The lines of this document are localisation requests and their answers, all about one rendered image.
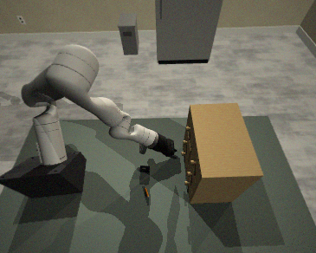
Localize black 9v battery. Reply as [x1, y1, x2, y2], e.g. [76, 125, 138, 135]
[140, 165, 150, 172]

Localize small wooden chest of drawers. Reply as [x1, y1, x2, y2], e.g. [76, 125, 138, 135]
[189, 103, 264, 204]

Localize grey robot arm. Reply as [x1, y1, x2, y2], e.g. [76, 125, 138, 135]
[22, 44, 149, 166]

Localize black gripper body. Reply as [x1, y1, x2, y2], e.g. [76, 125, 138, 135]
[139, 129, 175, 157]

